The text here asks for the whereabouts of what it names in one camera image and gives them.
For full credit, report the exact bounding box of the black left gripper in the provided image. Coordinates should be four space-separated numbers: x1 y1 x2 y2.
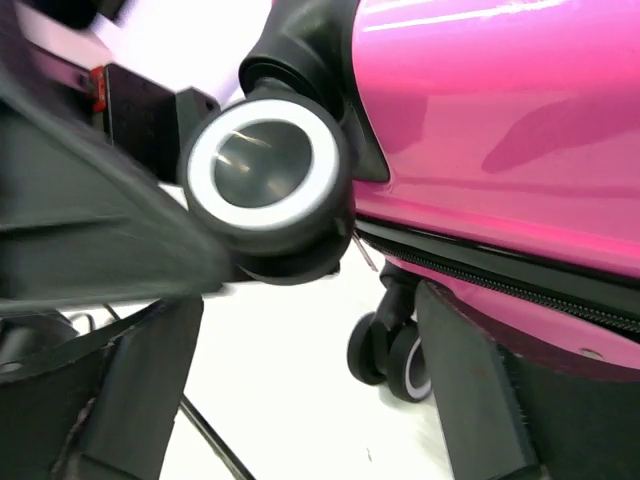
1 63 230 312

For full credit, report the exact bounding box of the pink suitcase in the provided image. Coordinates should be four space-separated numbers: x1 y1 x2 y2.
180 1 639 402

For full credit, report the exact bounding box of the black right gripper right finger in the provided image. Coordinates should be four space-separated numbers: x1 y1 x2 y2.
416 281 639 479

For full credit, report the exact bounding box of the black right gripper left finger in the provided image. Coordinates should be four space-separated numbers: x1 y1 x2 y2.
1 297 204 479

